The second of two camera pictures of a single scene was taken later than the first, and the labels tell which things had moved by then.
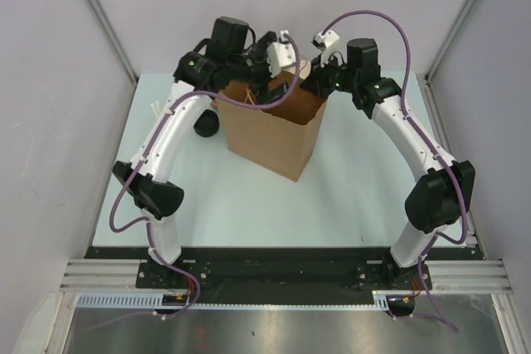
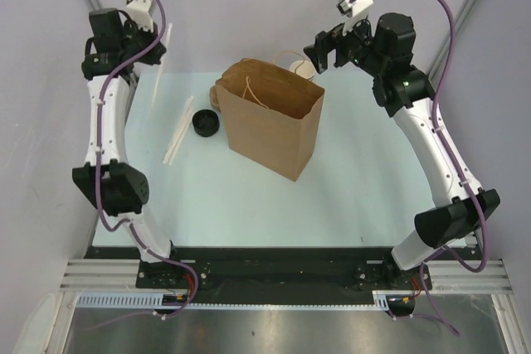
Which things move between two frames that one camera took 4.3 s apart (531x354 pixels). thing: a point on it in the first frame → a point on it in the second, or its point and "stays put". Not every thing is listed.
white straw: x=153 y=108 → x=163 y=65
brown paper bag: x=280 y=138 stays put
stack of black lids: x=207 y=123 stays put
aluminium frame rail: x=478 y=277 stays put
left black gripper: x=263 y=95 → x=156 y=53
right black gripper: x=315 y=82 → x=318 y=52
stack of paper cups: x=304 y=71 stays put
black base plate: x=280 y=275 stays put
